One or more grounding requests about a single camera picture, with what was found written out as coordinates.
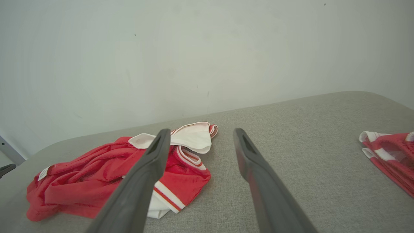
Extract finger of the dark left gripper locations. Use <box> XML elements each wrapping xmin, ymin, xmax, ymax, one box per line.
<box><xmin>0</xmin><ymin>163</ymin><xmax>16</xmax><ymax>179</ymax></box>

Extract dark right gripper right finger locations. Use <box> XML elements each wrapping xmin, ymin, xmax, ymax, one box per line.
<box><xmin>233</xmin><ymin>128</ymin><xmax>319</xmax><ymax>233</ymax></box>

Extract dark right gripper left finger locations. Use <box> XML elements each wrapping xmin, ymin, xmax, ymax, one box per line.
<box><xmin>86</xmin><ymin>128</ymin><xmax>171</xmax><ymax>233</ymax></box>

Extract red and white basketball jersey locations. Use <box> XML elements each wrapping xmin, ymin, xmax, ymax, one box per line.
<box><xmin>26</xmin><ymin>122</ymin><xmax>219</xmax><ymax>222</ymax></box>

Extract red shorts with white stripe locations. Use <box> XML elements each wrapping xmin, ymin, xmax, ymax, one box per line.
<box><xmin>359</xmin><ymin>131</ymin><xmax>414</xmax><ymax>198</ymax></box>

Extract grey metal frame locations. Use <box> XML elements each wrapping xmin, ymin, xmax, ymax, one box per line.
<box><xmin>0</xmin><ymin>134</ymin><xmax>26</xmax><ymax>166</ymax></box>

